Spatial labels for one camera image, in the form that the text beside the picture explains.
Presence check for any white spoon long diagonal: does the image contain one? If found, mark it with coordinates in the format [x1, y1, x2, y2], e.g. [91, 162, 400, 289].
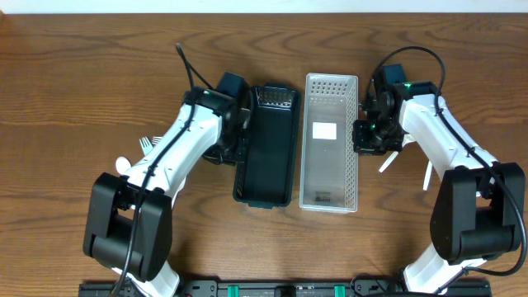
[379, 134, 416, 172]

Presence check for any white spoon small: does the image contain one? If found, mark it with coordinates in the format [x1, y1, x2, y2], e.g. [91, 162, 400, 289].
[422, 161, 433, 191]

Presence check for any clear plastic basket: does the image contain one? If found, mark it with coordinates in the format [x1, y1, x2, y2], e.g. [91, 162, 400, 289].
[299, 73, 359, 214]

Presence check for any black plastic basket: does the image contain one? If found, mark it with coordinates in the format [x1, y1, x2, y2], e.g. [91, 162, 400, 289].
[233, 84, 301, 209]

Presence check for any mint green plastic fork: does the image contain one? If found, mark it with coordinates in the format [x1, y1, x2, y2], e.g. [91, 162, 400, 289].
[139, 136, 153, 156]

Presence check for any white fork pointing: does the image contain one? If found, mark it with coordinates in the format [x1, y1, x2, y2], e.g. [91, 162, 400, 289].
[151, 136, 162, 145]

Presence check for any white fork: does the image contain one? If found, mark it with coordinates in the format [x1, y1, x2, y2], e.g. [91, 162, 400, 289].
[172, 179, 186, 209]

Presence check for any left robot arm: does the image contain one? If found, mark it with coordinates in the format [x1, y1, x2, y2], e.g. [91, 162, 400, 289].
[82, 87, 253, 296]

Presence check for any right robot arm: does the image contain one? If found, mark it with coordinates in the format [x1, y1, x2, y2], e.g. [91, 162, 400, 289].
[353, 80, 527, 294]

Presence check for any white spoon left side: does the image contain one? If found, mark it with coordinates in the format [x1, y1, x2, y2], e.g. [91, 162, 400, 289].
[115, 156, 132, 175]

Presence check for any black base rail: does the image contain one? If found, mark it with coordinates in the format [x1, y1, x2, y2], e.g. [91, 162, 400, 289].
[78, 277, 493, 297]

